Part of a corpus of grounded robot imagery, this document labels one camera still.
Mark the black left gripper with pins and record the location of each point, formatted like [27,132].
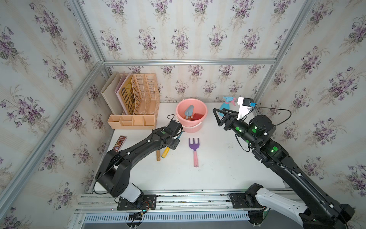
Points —
[177,141]

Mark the pink plastic bucket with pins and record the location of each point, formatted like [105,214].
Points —
[199,107]

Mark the red shovel wooden handle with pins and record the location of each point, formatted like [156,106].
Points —
[197,117]

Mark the pink folder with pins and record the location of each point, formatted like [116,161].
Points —
[121,78]

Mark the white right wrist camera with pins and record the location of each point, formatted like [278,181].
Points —
[246,105]

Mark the blue spray bottle pink trigger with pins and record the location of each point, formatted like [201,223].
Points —
[227,101]

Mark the beige plastic file organizer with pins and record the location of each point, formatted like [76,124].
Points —
[147,101]

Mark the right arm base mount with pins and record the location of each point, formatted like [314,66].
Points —
[247,200]

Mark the green trowel wooden handle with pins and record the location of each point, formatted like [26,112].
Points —
[158,155]

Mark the yellow lettered book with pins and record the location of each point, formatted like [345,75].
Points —
[128,95]

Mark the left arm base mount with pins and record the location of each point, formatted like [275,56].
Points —
[142,205]

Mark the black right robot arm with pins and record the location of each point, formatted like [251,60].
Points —
[317,210]

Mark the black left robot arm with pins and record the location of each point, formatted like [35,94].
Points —
[114,171]

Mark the purple rake pink handle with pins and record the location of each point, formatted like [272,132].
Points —
[194,145]

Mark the light blue plastic trowel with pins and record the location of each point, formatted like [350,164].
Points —
[189,112]

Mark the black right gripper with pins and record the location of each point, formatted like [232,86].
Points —
[230,117]

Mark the red brown flat box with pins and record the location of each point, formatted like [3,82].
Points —
[119,143]

